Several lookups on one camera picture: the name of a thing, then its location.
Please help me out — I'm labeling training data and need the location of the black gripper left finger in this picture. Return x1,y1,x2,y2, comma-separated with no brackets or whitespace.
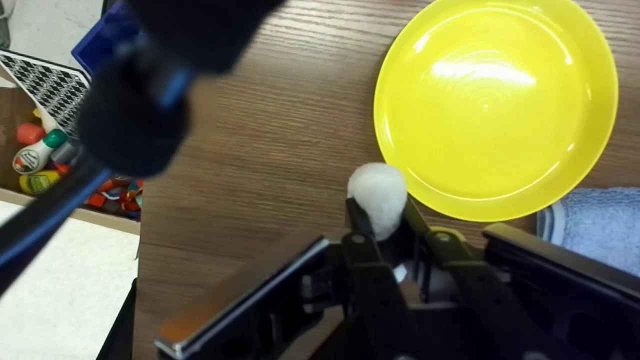
340,196,419,360

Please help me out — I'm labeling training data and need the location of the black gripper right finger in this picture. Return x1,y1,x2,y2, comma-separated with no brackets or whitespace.
403,198,556,360

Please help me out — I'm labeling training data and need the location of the white round object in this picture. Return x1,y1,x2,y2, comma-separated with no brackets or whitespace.
347,162,410,242

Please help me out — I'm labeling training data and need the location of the blue folded towel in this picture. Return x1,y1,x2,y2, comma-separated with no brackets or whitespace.
537,185,640,277

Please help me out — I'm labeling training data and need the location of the yellow plastic plate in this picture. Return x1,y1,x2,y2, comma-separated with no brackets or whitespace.
372,0,621,224

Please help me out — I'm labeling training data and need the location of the white bottle green cap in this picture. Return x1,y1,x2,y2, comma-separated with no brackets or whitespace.
11,127,69,176

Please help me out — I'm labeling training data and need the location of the blue plastic bin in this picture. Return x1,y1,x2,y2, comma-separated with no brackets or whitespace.
71,0,151,76

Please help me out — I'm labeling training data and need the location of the cardboard toy box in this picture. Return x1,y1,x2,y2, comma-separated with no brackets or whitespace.
0,85,146,235

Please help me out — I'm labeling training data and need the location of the black cable with blue tie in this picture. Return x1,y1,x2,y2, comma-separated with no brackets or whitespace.
0,0,286,295

